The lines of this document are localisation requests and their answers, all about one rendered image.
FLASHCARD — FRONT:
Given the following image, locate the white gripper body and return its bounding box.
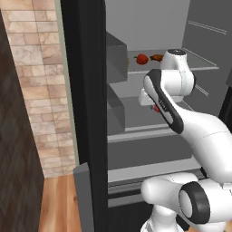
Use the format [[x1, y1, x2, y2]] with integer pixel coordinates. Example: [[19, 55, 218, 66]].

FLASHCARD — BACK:
[[138, 88, 159, 107]]

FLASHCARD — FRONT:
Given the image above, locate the grey fridge shelf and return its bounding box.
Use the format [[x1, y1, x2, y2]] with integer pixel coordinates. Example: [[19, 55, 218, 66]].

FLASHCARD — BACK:
[[108, 95, 195, 143], [126, 49, 220, 75]]

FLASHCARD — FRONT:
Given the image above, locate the grey door bin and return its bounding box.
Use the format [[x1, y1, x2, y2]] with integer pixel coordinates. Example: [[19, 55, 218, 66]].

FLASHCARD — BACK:
[[106, 83, 127, 136], [105, 31, 129, 84]]

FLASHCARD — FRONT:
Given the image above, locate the grey fridge drawer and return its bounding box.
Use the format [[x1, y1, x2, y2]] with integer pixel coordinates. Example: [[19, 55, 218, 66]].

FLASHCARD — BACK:
[[107, 138, 195, 171]]

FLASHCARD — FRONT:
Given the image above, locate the black fridge door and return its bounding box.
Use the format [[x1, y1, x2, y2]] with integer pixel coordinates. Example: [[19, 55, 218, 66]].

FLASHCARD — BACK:
[[60, 0, 110, 232]]

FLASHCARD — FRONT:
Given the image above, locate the open grey fridge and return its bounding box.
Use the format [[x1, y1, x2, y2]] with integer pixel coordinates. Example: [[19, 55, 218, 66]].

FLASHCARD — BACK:
[[104, 0, 232, 209]]

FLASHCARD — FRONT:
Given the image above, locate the dark wood cabinet panel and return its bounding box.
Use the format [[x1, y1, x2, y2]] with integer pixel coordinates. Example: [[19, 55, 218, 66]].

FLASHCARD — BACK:
[[0, 11, 46, 232]]

